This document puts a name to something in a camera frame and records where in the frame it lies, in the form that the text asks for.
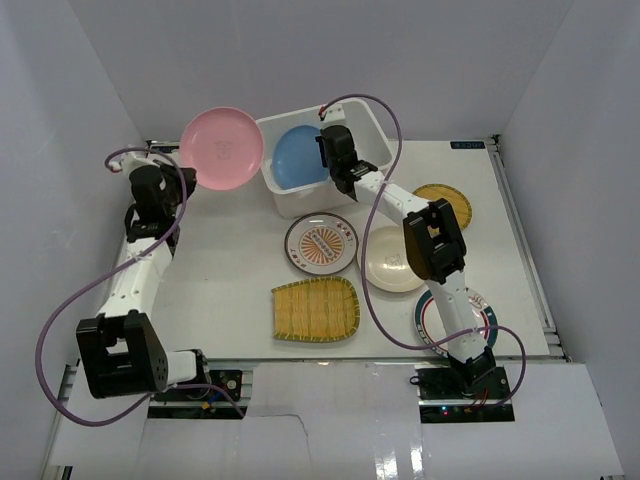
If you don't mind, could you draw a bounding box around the pink plastic plate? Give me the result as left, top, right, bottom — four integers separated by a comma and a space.
179, 107, 264, 191

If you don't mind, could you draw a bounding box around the blue plastic plate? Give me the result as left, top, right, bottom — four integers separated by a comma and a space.
272, 125, 329, 190

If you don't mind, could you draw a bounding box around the orange sunburst pattern plate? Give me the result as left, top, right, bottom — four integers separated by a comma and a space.
284, 212, 359, 276

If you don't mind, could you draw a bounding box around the fan-shaped bamboo woven tray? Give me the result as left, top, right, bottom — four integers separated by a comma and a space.
271, 276, 360, 343

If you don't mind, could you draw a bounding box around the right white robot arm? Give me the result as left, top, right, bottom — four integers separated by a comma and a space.
316, 125, 496, 399

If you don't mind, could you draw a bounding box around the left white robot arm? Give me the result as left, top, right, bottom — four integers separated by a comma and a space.
76, 164, 212, 399

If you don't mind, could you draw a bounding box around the white plastic bin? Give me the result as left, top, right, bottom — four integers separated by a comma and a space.
257, 99, 395, 219

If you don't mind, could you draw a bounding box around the left blue table label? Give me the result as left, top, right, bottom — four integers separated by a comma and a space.
150, 145, 179, 154

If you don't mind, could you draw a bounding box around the blue table label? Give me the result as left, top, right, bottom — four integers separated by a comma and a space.
450, 141, 486, 150
150, 145, 179, 154

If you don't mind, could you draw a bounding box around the cream white plate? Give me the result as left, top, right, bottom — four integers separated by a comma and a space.
365, 226, 424, 293

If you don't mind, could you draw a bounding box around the round bamboo woven plate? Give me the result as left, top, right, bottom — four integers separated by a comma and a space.
413, 183, 473, 230

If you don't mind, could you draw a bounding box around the right blue table label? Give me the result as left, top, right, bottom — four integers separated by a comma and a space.
450, 141, 486, 150

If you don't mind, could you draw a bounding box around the green red rimmed plate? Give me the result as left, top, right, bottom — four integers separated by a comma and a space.
414, 289, 498, 344

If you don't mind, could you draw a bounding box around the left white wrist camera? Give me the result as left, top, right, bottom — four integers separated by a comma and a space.
106, 152, 152, 176

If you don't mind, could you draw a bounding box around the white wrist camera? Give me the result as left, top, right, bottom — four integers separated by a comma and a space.
106, 152, 152, 176
319, 103, 346, 125

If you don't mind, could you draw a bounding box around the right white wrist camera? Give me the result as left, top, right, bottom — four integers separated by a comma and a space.
319, 103, 346, 125

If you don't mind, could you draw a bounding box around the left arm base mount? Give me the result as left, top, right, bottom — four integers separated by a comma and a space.
147, 369, 247, 420

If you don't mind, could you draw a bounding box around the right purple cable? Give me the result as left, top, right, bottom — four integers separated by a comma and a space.
319, 92, 527, 411

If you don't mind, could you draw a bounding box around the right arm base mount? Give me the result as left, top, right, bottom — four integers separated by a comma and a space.
409, 367, 515, 425

